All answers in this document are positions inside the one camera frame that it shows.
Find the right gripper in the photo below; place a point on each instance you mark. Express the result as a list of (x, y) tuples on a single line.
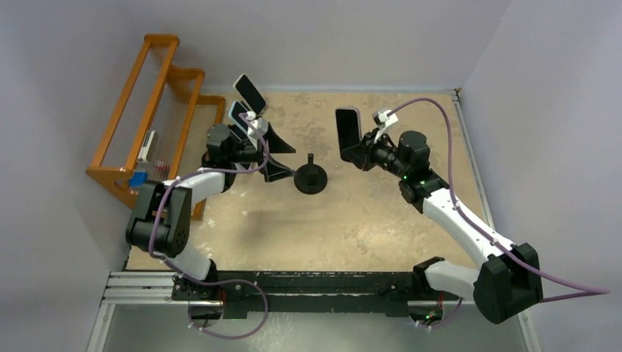
[(361, 155)]

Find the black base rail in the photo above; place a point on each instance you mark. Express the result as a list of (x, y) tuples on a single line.
[(395, 294)]

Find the white smartphone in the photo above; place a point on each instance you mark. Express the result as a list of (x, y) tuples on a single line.
[(250, 94)]

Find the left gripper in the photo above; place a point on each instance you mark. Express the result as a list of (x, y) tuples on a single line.
[(271, 169)]

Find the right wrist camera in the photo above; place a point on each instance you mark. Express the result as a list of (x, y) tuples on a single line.
[(384, 120)]

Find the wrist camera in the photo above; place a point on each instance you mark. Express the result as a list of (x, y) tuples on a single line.
[(384, 120), (257, 126)]

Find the black round base stand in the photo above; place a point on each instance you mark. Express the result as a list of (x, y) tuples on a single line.
[(310, 178)]

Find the orange wooden rack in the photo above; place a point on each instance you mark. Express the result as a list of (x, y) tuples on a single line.
[(160, 96)]

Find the white item in rack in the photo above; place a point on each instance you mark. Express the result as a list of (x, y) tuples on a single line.
[(147, 148)]

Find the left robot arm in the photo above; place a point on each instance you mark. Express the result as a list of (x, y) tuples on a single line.
[(160, 220)]

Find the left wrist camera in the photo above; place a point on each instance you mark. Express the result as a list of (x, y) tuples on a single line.
[(257, 126)]

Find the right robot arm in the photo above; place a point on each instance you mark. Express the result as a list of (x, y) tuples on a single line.
[(505, 282)]

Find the aluminium frame rail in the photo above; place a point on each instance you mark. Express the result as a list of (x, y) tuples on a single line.
[(137, 313)]

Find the blue block in rack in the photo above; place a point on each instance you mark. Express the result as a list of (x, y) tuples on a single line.
[(138, 178)]

